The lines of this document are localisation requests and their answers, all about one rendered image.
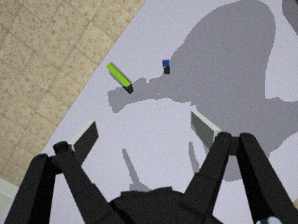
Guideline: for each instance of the lime green rod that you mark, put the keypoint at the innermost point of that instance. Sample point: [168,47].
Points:
[118,75]

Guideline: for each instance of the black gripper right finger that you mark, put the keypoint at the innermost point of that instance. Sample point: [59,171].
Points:
[268,200]

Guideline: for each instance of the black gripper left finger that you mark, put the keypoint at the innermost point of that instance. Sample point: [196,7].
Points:
[33,201]

